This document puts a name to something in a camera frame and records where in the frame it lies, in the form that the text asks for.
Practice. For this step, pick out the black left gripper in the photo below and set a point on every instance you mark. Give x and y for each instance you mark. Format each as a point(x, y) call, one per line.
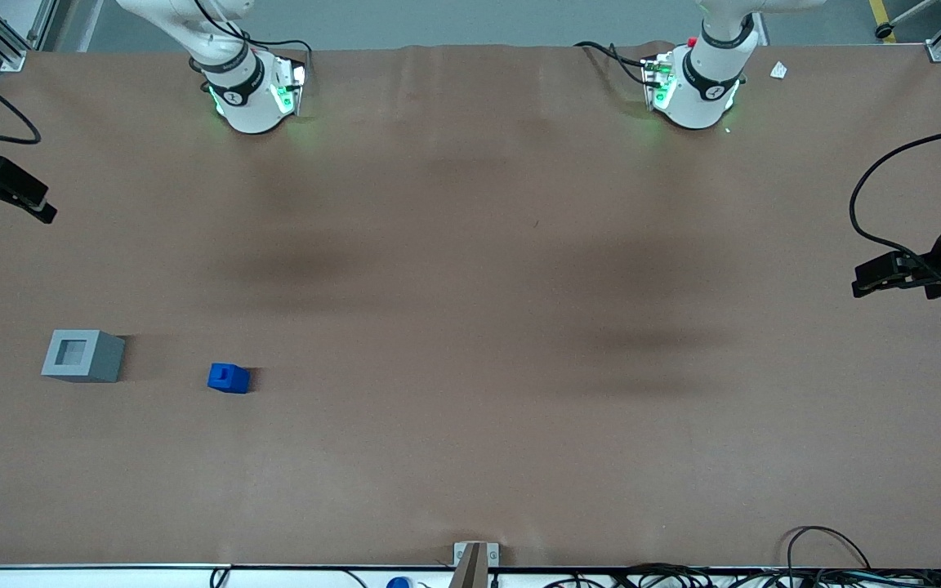
point(934, 267)

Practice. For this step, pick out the blue plastic block part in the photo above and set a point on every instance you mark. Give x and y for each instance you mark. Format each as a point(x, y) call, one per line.
point(228, 378)

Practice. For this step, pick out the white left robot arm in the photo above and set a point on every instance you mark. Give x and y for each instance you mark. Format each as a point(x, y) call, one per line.
point(699, 94)

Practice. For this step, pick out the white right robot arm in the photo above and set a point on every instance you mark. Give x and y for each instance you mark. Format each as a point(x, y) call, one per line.
point(246, 98)

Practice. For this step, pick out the gray square base with hole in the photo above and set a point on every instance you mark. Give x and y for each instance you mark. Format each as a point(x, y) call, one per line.
point(99, 363)

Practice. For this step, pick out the small white paper scrap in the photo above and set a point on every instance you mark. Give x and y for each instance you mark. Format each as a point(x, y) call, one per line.
point(779, 70)

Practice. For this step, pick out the large paper table cover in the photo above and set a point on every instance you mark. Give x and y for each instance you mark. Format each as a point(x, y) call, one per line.
point(470, 327)

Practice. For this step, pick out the small blue cap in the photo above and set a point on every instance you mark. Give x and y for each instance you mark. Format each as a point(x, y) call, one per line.
point(399, 583)

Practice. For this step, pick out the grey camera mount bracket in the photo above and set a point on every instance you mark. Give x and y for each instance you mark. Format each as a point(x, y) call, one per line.
point(474, 559)

